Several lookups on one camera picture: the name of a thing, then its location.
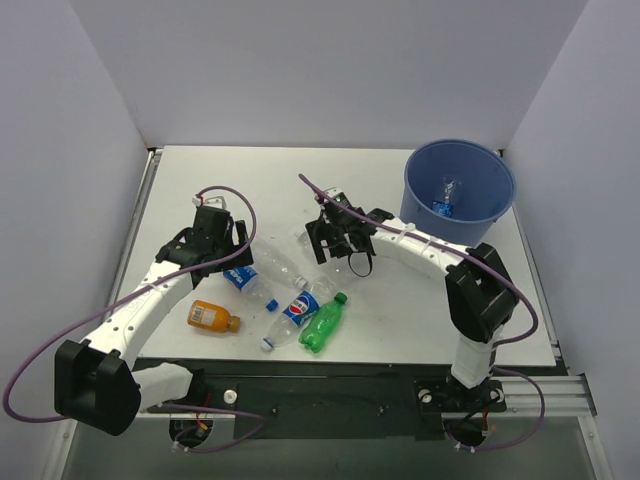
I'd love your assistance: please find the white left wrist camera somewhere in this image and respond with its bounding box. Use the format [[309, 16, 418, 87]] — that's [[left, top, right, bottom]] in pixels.
[[192, 195, 227, 210]]

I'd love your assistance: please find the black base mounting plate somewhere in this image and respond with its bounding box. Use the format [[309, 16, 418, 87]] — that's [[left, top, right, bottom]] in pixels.
[[176, 359, 506, 441]]

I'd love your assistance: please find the clear bottle white cap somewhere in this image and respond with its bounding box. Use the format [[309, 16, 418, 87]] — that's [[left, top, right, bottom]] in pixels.
[[293, 227, 356, 289]]

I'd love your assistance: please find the green plastic bottle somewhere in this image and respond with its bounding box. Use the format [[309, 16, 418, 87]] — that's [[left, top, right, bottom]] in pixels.
[[298, 292, 348, 354]]

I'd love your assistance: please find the large Pepsi bottle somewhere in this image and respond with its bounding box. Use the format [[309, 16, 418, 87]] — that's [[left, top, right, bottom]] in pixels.
[[260, 276, 337, 353]]

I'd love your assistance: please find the blue plastic bin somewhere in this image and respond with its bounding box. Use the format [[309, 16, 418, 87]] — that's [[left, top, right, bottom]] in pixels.
[[399, 139, 516, 246]]

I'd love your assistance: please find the orange juice bottle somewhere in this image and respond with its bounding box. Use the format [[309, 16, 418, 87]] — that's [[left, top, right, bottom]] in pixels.
[[187, 300, 241, 333]]

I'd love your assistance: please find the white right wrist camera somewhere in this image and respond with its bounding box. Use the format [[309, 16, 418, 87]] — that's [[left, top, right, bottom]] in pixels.
[[324, 187, 349, 204]]

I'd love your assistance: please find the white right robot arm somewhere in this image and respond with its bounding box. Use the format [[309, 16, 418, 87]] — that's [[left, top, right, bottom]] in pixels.
[[305, 192, 518, 409]]

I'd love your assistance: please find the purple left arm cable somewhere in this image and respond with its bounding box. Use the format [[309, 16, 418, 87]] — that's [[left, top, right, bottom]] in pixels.
[[2, 184, 266, 455]]

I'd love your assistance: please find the clear bottle white neck ring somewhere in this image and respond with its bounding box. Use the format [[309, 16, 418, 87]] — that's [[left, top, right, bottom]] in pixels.
[[252, 238, 308, 290]]

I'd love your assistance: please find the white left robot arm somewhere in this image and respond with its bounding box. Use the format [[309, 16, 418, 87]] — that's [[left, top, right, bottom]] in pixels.
[[54, 197, 252, 436]]

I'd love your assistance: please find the small blue label water bottle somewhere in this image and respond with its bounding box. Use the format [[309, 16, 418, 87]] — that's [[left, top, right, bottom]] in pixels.
[[431, 177, 460, 218]]

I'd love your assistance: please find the small Pepsi bottle blue cap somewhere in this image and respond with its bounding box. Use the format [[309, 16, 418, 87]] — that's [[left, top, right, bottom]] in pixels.
[[223, 266, 279, 312]]

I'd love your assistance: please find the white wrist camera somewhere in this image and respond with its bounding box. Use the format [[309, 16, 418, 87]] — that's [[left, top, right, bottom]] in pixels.
[[324, 187, 349, 204], [192, 195, 227, 210]]

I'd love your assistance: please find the black strap loop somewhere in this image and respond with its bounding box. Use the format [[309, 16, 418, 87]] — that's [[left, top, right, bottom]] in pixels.
[[347, 244, 374, 279]]

